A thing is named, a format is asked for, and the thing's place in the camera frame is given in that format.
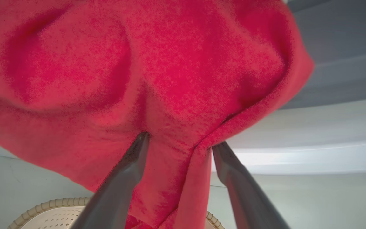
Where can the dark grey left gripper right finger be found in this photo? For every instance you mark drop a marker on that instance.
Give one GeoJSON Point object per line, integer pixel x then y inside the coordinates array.
{"type": "Point", "coordinates": [246, 197]}

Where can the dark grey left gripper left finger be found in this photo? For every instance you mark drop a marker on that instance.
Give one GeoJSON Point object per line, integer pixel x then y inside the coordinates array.
{"type": "Point", "coordinates": [116, 194]}

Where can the red cloth garment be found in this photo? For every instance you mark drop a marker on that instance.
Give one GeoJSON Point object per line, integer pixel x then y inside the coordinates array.
{"type": "Point", "coordinates": [138, 79]}

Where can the cream perforated laundry basket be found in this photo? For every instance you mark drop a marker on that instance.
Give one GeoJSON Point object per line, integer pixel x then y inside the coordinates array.
{"type": "Point", "coordinates": [52, 218]}

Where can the white front-load washing machine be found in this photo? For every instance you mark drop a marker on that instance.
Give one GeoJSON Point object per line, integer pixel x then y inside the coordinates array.
{"type": "Point", "coordinates": [329, 133]}

